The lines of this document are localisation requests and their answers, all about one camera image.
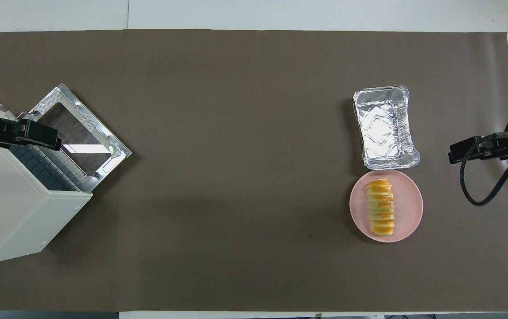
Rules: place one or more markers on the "aluminium foil tray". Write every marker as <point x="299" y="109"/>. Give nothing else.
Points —
<point x="382" y="133"/>

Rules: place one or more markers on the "yellow sliced bread loaf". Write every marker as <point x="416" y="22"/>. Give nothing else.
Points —
<point x="381" y="208"/>

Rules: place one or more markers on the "cream toaster oven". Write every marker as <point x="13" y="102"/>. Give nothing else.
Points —
<point x="10" y="208"/>

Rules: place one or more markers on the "glass oven door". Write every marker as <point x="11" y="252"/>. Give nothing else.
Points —
<point x="103" y="135"/>

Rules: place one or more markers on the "pink round plate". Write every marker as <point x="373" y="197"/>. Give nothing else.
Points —
<point x="409" y="208"/>

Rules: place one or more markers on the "brown table mat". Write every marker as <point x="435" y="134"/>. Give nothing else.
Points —
<point x="236" y="133"/>

